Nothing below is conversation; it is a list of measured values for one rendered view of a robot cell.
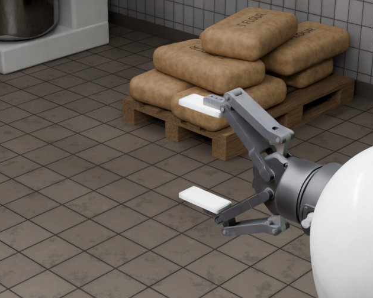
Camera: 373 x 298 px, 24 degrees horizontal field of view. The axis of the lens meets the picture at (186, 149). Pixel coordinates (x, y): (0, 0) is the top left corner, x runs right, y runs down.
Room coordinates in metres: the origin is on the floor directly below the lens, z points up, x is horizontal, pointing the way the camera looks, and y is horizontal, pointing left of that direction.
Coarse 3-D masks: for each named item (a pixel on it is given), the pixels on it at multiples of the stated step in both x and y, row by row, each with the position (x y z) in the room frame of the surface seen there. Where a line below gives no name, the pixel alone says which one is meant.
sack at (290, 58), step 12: (300, 24) 5.10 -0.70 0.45; (312, 24) 5.09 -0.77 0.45; (324, 24) 5.09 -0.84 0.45; (312, 36) 4.87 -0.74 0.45; (324, 36) 4.86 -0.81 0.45; (336, 36) 4.90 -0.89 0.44; (348, 36) 4.96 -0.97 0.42; (276, 48) 4.68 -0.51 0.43; (288, 48) 4.66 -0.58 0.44; (300, 48) 4.68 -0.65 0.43; (312, 48) 4.72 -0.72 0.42; (324, 48) 4.79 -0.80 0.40; (336, 48) 4.87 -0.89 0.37; (264, 60) 4.68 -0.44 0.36; (276, 60) 4.62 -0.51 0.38; (288, 60) 4.58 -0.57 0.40; (300, 60) 4.63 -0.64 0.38; (312, 60) 4.71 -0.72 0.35; (276, 72) 4.63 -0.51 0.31; (288, 72) 4.58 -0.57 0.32
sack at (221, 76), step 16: (160, 48) 4.67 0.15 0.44; (176, 48) 4.65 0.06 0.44; (160, 64) 4.62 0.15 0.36; (176, 64) 4.51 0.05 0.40; (192, 64) 4.42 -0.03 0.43; (208, 64) 4.36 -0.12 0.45; (224, 64) 4.35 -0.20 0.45; (240, 64) 4.37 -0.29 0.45; (256, 64) 4.41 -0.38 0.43; (192, 80) 4.40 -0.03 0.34; (208, 80) 4.29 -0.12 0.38; (224, 80) 4.25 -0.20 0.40; (240, 80) 4.31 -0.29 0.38; (256, 80) 4.39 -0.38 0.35
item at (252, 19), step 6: (252, 12) 4.86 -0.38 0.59; (240, 18) 4.73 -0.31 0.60; (246, 18) 4.73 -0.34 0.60; (252, 18) 4.73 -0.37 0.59; (258, 18) 4.73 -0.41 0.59; (264, 18) 4.74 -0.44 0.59; (234, 24) 4.60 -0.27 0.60; (240, 24) 4.61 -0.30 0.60; (246, 24) 4.61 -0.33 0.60; (252, 24) 4.61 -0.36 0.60
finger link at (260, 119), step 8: (240, 88) 1.00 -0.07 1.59; (224, 96) 0.98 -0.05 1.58; (232, 96) 0.98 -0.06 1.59; (240, 96) 0.98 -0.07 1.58; (248, 96) 0.99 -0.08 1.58; (232, 104) 0.98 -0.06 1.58; (240, 104) 0.97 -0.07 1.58; (248, 104) 0.97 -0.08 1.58; (256, 104) 0.98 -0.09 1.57; (240, 112) 0.97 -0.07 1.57; (248, 112) 0.96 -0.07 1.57; (256, 112) 0.96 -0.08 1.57; (264, 112) 0.97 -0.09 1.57; (248, 120) 0.96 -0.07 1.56; (256, 120) 0.95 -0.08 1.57; (264, 120) 0.95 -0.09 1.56; (272, 120) 0.96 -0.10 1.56; (256, 128) 0.95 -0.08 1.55; (264, 128) 0.94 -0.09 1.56; (272, 128) 0.95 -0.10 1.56; (288, 128) 0.95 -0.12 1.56; (264, 136) 0.94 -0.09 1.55; (272, 136) 0.93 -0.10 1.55; (280, 136) 0.93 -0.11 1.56; (280, 144) 0.93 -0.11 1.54
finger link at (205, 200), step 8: (184, 192) 1.04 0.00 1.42; (192, 192) 1.04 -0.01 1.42; (200, 192) 1.04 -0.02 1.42; (208, 192) 1.04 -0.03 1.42; (192, 200) 1.02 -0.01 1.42; (200, 200) 1.01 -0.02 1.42; (208, 200) 1.01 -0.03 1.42; (216, 200) 1.01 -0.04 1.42; (224, 200) 1.01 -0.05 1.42; (208, 208) 1.00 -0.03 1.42; (216, 208) 0.99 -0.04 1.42; (224, 208) 1.00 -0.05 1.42
